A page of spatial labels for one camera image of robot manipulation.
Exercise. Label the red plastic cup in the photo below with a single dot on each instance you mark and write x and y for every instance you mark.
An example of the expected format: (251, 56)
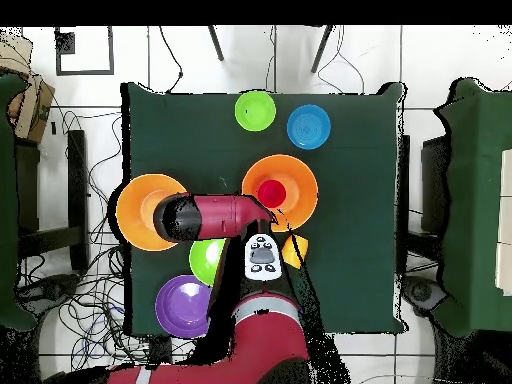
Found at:
(272, 193)

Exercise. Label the large orange plastic bowl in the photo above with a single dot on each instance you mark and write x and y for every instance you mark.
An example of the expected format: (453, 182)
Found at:
(132, 212)
(300, 180)

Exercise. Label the orange plastic cup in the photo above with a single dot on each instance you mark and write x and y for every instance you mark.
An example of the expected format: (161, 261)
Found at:
(298, 250)

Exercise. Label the medium green plastic bowl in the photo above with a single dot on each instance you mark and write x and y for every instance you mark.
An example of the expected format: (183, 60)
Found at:
(204, 260)

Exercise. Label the small blue plastic bowl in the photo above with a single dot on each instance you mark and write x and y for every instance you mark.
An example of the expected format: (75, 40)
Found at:
(308, 126)

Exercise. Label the small green plastic bowl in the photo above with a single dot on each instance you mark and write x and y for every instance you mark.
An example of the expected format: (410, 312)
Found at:
(255, 111)

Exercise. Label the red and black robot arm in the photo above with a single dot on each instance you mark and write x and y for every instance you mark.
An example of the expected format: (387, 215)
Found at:
(256, 340)

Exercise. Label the dark green tablecloth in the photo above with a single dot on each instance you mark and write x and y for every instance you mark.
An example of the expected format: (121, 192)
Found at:
(180, 132)

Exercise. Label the purple plastic bowl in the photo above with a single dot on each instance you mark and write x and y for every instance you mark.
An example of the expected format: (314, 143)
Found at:
(180, 306)

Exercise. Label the black power strip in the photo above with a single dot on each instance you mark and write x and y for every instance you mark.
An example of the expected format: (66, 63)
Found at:
(160, 350)

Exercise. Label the black tripod leg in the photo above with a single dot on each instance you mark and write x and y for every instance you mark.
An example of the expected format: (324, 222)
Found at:
(321, 50)
(216, 44)

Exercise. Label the green cloth side table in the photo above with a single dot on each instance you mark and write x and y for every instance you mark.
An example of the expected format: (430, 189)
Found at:
(476, 200)
(8, 200)

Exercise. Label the white boxes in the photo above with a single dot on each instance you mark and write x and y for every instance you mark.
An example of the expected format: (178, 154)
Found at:
(504, 220)

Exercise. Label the cardboard box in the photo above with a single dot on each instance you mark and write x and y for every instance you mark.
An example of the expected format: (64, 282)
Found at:
(32, 104)

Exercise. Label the black bench frame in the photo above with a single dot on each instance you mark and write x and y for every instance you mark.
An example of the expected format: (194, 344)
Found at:
(76, 180)

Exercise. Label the black floor frame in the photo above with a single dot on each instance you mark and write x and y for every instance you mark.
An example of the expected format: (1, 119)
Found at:
(84, 72)

